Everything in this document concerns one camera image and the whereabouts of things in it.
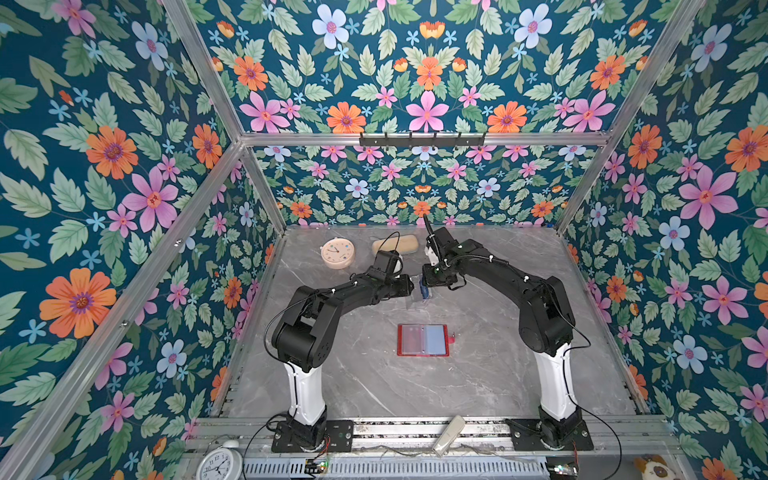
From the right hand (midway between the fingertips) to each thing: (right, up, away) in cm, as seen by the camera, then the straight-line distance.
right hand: (427, 278), depth 95 cm
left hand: (-3, 0, 0) cm, 3 cm away
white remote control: (+4, -36, -24) cm, 44 cm away
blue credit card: (-1, -4, +2) cm, 5 cm away
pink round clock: (-32, +8, +13) cm, 36 cm away
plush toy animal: (+50, -41, -27) cm, 71 cm away
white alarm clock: (-49, -40, -27) cm, 69 cm away
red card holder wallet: (-1, -18, -5) cm, 19 cm away
